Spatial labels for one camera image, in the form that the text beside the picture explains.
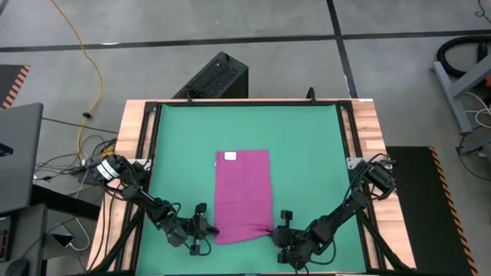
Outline tangled black cables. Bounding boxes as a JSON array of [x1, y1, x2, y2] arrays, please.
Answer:
[[33, 132, 119, 183]]

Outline pink towel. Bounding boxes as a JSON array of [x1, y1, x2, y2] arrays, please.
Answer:
[[213, 149, 275, 245]]

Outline wooden work table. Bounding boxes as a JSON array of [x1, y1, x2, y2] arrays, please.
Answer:
[[87, 98, 418, 276]]

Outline white charging cable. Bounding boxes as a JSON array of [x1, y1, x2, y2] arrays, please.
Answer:
[[65, 217, 91, 252]]

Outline teal green table mat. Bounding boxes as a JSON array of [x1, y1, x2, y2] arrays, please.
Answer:
[[136, 103, 367, 275]]

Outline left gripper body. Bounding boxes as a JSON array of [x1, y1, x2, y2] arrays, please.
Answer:
[[168, 214, 211, 256]]

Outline black vacuum hose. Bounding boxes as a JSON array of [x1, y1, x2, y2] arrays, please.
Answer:
[[436, 34, 491, 78]]

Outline black computer tower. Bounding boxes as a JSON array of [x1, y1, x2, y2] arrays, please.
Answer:
[[171, 51, 249, 100]]

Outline small black orange-striped floor mat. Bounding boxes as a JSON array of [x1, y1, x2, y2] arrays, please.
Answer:
[[0, 64, 31, 110]]

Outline dark grey desk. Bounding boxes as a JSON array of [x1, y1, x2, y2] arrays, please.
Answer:
[[0, 183, 101, 276]]

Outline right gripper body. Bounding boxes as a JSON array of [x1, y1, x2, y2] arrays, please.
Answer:
[[276, 225, 311, 271]]

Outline yellow power cable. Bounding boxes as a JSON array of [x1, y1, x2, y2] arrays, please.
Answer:
[[48, 0, 104, 159]]

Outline grey metal stand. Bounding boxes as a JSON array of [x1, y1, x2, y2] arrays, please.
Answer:
[[432, 53, 491, 134]]

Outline grey laptop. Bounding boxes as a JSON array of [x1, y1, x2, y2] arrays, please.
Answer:
[[0, 102, 44, 215]]

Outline smartphone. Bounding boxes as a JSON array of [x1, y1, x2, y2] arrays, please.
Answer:
[[51, 232, 75, 248]]

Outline black cable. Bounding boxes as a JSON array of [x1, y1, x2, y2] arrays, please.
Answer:
[[455, 130, 491, 182]]

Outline large black orange-striped floor mat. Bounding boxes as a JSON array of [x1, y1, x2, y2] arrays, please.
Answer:
[[385, 145, 479, 276]]

